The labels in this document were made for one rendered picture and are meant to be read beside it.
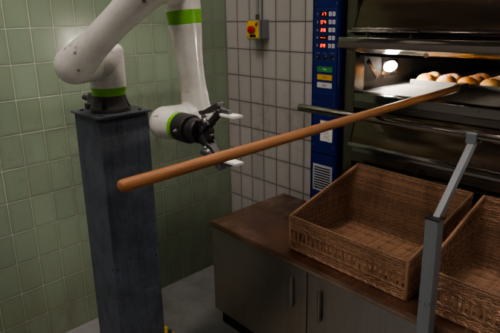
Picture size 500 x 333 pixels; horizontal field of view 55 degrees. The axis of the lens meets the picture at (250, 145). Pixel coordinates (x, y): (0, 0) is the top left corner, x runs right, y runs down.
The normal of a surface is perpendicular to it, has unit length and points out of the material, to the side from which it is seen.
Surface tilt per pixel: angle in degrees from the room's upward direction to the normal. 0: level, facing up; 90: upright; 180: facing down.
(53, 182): 90
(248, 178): 90
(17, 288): 90
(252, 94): 90
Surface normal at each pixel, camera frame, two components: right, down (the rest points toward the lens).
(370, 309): -0.73, 0.19
